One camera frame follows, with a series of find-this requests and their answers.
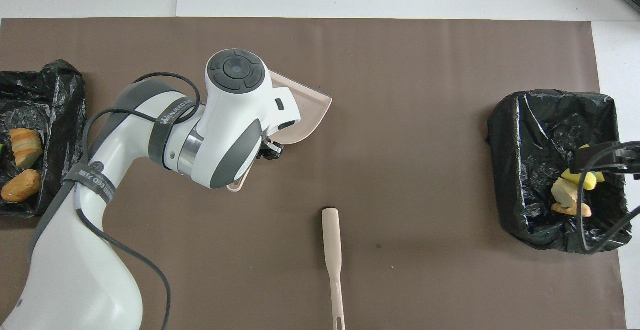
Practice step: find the notched yellow sponge piece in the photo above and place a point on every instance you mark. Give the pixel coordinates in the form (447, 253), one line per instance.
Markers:
(599, 175)

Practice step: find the small yellow sponge piece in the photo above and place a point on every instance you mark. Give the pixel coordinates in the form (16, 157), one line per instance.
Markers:
(582, 180)

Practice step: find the pink plastic dustpan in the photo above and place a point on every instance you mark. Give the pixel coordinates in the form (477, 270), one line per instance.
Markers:
(305, 115)

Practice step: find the angular beige foam chunk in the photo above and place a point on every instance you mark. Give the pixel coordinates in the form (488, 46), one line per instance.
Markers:
(565, 192)

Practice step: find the rounded beige foam chunk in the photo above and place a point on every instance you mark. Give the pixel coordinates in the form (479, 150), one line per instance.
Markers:
(570, 209)

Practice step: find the pale foam chunk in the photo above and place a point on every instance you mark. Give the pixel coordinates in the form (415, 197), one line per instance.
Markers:
(26, 146)

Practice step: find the brown peanut shaped piece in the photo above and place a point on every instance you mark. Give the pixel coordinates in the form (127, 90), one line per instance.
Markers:
(21, 186)

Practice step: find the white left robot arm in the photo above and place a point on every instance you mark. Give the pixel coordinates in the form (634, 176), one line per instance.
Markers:
(100, 195)

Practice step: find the black bag lined trash bin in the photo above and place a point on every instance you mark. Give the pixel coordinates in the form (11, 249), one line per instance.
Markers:
(525, 145)

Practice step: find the empty black bag lined bin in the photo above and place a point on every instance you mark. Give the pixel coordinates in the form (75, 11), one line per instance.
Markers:
(60, 100)

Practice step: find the brown table mat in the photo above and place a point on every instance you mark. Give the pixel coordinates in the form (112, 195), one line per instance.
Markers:
(400, 120)

